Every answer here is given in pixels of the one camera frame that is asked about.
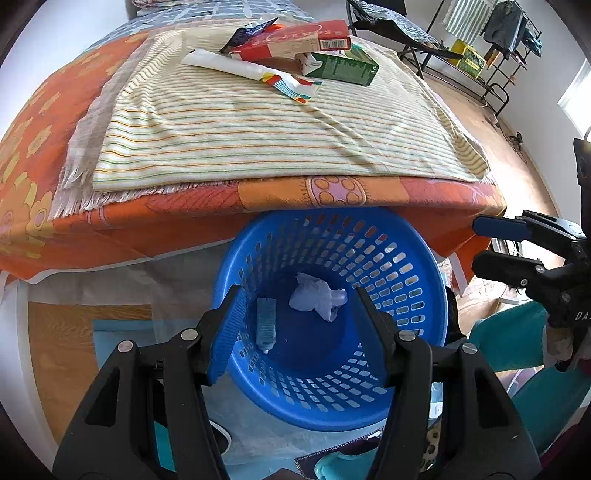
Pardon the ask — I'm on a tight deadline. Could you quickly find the teal floral paper packet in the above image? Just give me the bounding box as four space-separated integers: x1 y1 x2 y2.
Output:
256 298 276 354

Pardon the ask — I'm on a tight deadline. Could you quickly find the white tissue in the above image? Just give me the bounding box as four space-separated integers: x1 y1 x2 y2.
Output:
288 273 348 322

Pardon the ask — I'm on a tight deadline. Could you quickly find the green carton box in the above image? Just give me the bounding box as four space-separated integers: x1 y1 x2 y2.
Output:
294 45 380 86

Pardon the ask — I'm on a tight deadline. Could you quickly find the white colourful paper wrapper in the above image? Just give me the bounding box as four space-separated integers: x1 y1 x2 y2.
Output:
181 49 322 104

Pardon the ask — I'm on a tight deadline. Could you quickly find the red cardboard box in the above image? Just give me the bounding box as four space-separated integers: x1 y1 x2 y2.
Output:
228 20 352 62

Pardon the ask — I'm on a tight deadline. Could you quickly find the blue white snack wrapper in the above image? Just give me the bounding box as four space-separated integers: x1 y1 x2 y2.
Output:
219 17 277 55

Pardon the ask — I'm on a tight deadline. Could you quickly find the blue plastic laundry basket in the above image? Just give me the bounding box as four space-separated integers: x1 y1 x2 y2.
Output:
213 207 448 431

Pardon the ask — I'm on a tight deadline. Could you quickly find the orange floral blanket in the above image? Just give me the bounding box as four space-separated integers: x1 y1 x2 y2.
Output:
1 21 506 283

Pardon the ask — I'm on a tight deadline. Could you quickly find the yellow crate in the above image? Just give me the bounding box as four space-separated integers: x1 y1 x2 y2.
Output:
449 39 486 80

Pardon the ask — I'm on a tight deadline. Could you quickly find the dark hanging jacket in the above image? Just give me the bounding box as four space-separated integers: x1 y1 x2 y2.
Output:
483 1 524 59

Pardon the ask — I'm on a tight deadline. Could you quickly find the green striped hanging towel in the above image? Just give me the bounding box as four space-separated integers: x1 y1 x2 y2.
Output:
443 0 496 45

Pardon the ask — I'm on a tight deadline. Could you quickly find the checked cushion on chair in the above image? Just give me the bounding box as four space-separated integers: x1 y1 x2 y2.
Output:
349 1 445 49

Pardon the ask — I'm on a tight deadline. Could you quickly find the black folding chair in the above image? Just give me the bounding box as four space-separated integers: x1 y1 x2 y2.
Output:
346 0 463 79

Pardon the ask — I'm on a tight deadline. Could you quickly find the striped yellow towel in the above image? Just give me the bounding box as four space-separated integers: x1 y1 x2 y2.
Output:
91 22 491 193

